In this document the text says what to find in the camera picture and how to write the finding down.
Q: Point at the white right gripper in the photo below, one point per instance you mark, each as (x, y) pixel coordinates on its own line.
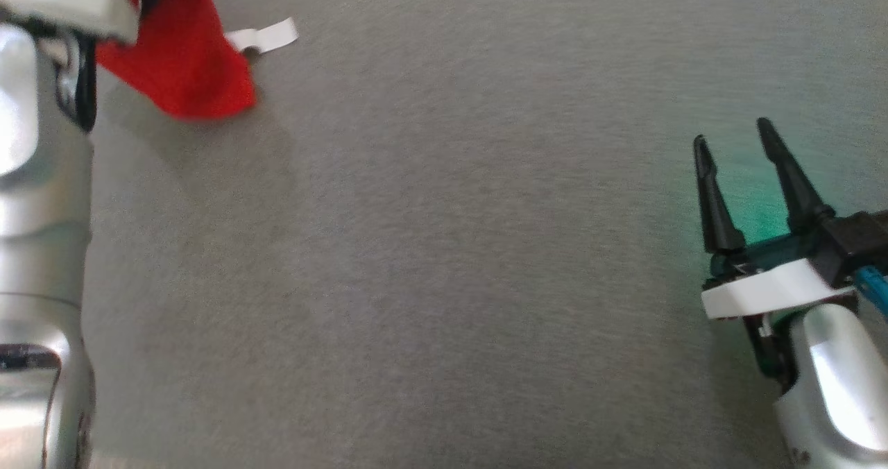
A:
(763, 292)

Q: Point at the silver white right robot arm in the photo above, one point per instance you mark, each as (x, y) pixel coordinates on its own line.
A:
(839, 379)

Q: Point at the red and white jersey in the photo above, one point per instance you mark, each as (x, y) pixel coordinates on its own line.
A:
(180, 60)

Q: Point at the grey fabric sofa seat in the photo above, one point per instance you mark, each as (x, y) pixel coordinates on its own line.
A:
(451, 247)

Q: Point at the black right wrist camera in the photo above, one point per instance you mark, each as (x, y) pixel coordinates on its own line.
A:
(857, 240)

